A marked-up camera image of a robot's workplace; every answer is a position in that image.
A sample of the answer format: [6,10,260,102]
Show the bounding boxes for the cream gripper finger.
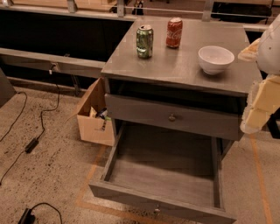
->
[238,38,260,61]
[240,74,280,134]

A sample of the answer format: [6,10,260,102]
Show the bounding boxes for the black power adapter with cable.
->
[0,82,60,185]

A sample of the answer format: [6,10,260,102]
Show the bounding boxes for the open lower grey drawer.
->
[90,123,235,224]

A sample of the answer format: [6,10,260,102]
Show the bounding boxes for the grey metal rail frame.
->
[1,0,279,77]

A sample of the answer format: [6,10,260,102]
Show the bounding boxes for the items inside cardboard box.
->
[89,107,111,131]

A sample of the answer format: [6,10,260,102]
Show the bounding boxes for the cardboard box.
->
[69,78,116,146]

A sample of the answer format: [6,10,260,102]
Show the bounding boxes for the red cola can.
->
[165,17,183,48]

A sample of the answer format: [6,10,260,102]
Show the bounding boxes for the black plug bottom left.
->
[17,202,63,224]

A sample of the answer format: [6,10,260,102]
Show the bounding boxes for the green soda can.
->
[136,24,153,59]

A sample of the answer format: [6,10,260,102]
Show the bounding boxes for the grey drawer cabinet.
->
[102,17,262,153]

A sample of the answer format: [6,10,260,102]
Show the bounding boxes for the upper grey drawer with knob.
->
[105,94,242,141]

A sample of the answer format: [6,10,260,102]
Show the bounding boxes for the white ceramic bowl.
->
[198,45,235,75]

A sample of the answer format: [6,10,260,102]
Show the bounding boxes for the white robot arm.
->
[238,15,280,134]

